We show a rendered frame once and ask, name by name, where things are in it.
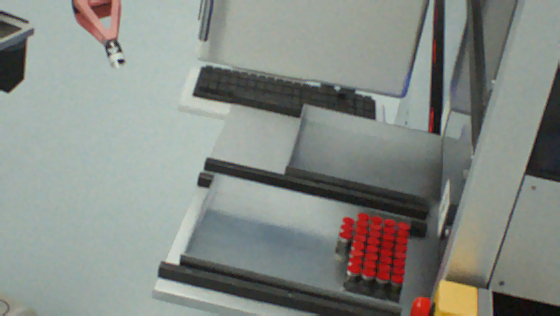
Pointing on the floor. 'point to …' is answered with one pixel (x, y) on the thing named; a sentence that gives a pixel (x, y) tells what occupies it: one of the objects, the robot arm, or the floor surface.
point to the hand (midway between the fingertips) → (110, 38)
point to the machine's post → (504, 144)
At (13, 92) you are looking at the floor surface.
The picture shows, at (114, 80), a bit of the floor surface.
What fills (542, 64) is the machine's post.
